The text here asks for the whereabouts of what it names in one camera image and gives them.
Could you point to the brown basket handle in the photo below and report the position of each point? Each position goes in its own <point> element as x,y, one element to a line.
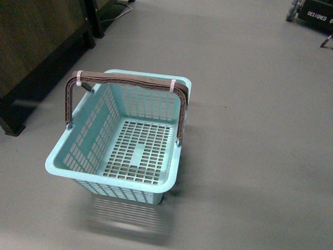
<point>85,78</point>

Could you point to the light blue plastic basket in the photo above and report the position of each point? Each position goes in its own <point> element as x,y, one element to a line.
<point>122,140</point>

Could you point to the dark wooden cabinet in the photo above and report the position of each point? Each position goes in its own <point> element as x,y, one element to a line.
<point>33,34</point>

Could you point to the black wheeled cart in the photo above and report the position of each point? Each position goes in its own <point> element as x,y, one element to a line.
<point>318,13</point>

